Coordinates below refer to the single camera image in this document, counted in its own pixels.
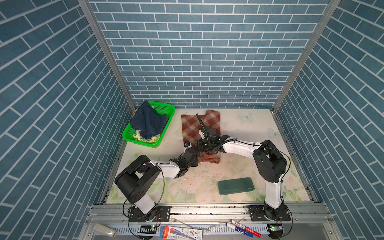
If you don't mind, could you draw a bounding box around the green plastic basket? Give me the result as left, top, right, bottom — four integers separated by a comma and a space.
122, 101, 176, 148

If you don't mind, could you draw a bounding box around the aluminium corner frame post right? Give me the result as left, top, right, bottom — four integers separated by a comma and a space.
272, 0, 341, 114

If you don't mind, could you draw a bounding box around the red plaid skirt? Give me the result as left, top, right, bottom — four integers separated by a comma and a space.
181, 110, 221, 164

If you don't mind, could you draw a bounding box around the yellow floral skirt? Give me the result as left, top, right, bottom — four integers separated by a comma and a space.
133, 130, 161, 144

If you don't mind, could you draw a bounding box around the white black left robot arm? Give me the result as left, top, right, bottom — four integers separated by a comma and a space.
115, 148, 199, 215

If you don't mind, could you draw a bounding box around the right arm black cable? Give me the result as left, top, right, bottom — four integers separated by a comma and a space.
196, 113, 293, 239

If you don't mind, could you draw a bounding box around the dark green folded cloth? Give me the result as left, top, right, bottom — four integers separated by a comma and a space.
218, 177, 255, 196

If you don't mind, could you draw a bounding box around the white small device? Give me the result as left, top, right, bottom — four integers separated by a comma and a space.
93, 224, 118, 238

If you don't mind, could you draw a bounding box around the aluminium corner frame post left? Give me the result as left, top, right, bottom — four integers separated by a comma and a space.
78, 0, 136, 112

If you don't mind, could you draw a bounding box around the aluminium corner frame post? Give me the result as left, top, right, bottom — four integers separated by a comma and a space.
272, 0, 341, 114
78, 0, 136, 112

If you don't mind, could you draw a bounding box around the aluminium front rail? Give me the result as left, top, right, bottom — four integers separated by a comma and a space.
79, 202, 342, 240

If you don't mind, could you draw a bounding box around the blue marker pen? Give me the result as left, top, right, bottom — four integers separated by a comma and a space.
226, 223, 254, 238

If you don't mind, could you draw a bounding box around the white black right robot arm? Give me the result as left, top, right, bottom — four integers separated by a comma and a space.
197, 126, 288, 221

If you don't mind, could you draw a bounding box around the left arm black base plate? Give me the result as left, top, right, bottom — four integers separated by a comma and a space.
128, 206, 171, 223

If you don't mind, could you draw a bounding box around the dark navy skirt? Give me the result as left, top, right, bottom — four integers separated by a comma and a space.
130, 101, 169, 139

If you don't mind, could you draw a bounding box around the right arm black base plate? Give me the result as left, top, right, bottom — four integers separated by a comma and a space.
247, 204, 292, 222

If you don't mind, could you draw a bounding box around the blue red packaged tool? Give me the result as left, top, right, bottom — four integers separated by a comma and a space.
160, 226, 204, 240

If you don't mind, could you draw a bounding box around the red marker pen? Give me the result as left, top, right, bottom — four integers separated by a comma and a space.
230, 219, 261, 238

